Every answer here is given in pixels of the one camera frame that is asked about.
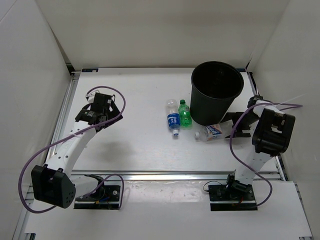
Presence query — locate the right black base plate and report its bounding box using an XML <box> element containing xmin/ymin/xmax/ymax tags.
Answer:
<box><xmin>202</xmin><ymin>180</ymin><xmax>258</xmax><ymax>212</ymax></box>

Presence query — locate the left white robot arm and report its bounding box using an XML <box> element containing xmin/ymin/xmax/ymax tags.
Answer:
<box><xmin>31</xmin><ymin>92</ymin><xmax>123</xmax><ymax>209</ymax></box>

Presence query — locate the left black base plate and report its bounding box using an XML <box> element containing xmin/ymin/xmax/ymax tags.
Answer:
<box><xmin>73</xmin><ymin>184</ymin><xmax>122</xmax><ymax>210</ymax></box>

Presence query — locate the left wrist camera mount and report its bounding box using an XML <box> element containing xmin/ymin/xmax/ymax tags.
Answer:
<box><xmin>85</xmin><ymin>91</ymin><xmax>97</xmax><ymax>104</ymax></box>

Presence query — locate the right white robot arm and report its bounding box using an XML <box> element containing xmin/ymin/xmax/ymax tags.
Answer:
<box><xmin>220</xmin><ymin>95</ymin><xmax>296</xmax><ymax>200</ymax></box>

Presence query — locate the blue label water bottle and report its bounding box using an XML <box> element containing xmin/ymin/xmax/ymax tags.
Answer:
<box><xmin>165</xmin><ymin>99</ymin><xmax>181</xmax><ymax>138</ymax></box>

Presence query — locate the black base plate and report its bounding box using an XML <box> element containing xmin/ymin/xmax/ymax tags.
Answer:
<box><xmin>202</xmin><ymin>180</ymin><xmax>258</xmax><ymax>212</ymax></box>
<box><xmin>73</xmin><ymin>184</ymin><xmax>122</xmax><ymax>210</ymax></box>

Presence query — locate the clear unlabelled plastic bottle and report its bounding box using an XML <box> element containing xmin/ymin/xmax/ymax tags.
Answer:
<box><xmin>204</xmin><ymin>68</ymin><xmax>230</xmax><ymax>99</ymax></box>

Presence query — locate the black plastic waste bin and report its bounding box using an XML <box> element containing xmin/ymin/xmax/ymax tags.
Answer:
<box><xmin>190</xmin><ymin>61</ymin><xmax>244</xmax><ymax>126</ymax></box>

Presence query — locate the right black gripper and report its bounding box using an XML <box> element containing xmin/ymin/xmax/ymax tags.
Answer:
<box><xmin>221</xmin><ymin>112</ymin><xmax>260</xmax><ymax>139</ymax></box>

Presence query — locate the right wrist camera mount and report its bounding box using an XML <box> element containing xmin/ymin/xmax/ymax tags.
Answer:
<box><xmin>247</xmin><ymin>95</ymin><xmax>273</xmax><ymax>108</ymax></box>

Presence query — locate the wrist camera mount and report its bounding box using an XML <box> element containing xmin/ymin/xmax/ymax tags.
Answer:
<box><xmin>85</xmin><ymin>91</ymin><xmax>97</xmax><ymax>104</ymax></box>
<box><xmin>247</xmin><ymin>95</ymin><xmax>273</xmax><ymax>108</ymax></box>

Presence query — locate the aluminium front rail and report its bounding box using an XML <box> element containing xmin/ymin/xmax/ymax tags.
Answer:
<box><xmin>71</xmin><ymin>171</ymin><xmax>283</xmax><ymax>181</ymax></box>

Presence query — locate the green soda bottle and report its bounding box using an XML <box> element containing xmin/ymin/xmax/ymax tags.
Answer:
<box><xmin>178</xmin><ymin>99</ymin><xmax>192</xmax><ymax>128</ymax></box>

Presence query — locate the white orange label bottle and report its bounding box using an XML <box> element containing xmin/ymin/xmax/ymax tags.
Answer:
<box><xmin>194</xmin><ymin>122</ymin><xmax>233</xmax><ymax>142</ymax></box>

